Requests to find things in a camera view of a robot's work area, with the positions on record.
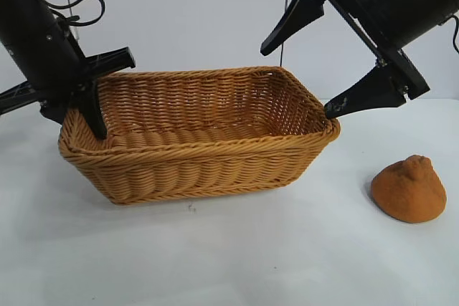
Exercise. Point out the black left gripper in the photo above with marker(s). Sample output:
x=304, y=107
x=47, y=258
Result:
x=43, y=51

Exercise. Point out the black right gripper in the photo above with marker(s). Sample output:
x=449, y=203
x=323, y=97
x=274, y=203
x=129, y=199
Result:
x=405, y=8

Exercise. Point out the tan woven wicker basket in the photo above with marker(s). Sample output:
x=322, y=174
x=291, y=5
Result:
x=201, y=173

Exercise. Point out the orange-brown bread bun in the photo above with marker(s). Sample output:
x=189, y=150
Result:
x=409, y=195

